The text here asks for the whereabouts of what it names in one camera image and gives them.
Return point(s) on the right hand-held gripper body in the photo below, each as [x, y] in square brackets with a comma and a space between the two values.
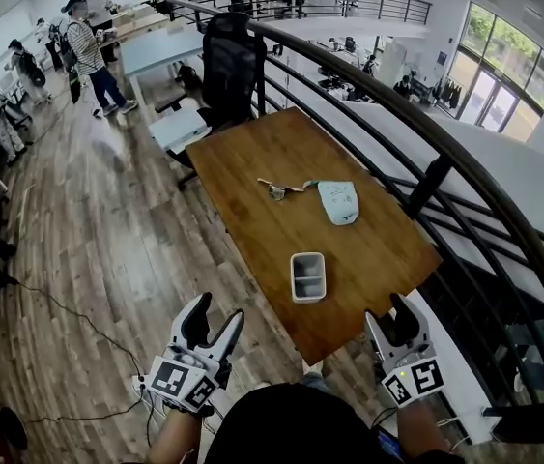
[411, 372]

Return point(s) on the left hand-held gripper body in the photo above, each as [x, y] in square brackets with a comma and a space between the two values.
[175, 377]

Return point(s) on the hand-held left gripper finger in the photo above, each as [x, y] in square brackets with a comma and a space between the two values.
[194, 317]
[230, 331]

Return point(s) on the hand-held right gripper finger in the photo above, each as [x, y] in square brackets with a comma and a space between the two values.
[374, 331]
[411, 319]

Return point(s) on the light blue zipper pouch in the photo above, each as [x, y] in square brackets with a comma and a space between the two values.
[340, 203]

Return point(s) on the person's left forearm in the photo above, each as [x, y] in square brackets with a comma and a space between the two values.
[175, 435]

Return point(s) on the person's right forearm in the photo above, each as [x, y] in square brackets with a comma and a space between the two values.
[421, 430]

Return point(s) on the white power strip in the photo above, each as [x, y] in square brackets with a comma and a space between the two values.
[142, 388]

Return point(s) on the white divided container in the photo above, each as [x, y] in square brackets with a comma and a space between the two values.
[307, 278]

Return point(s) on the person's black shirt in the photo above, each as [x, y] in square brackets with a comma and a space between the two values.
[295, 428]

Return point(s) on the black round base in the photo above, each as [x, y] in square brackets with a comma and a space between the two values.
[13, 428]

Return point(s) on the black metal railing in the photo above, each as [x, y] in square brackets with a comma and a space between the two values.
[445, 153]

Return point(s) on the small white side table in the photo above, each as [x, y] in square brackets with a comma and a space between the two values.
[179, 129]

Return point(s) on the glass entrance door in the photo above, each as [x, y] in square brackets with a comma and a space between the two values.
[491, 102]

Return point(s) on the black mesh office chair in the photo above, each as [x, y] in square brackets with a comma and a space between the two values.
[230, 70]

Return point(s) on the white desk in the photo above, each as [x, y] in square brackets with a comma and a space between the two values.
[160, 51]

